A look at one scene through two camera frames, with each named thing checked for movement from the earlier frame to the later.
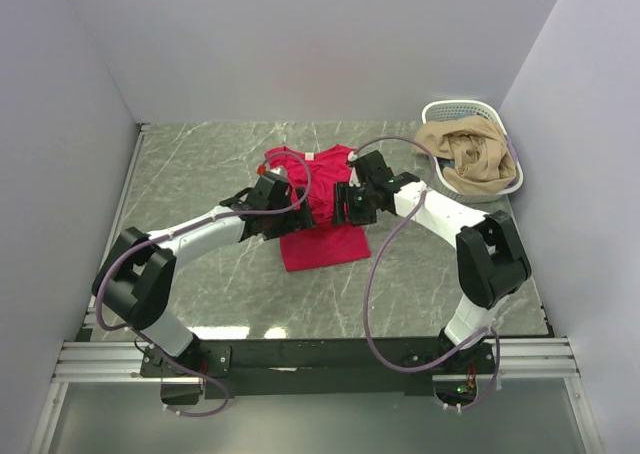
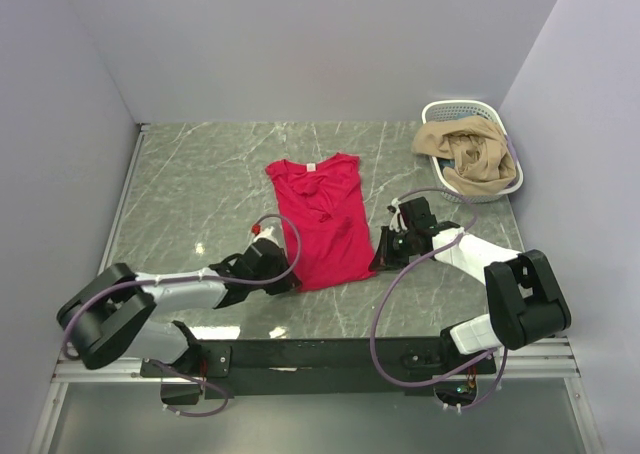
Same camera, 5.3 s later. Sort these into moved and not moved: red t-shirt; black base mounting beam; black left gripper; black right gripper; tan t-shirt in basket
Moved: red t-shirt; black left gripper; black right gripper
Not moved: tan t-shirt in basket; black base mounting beam
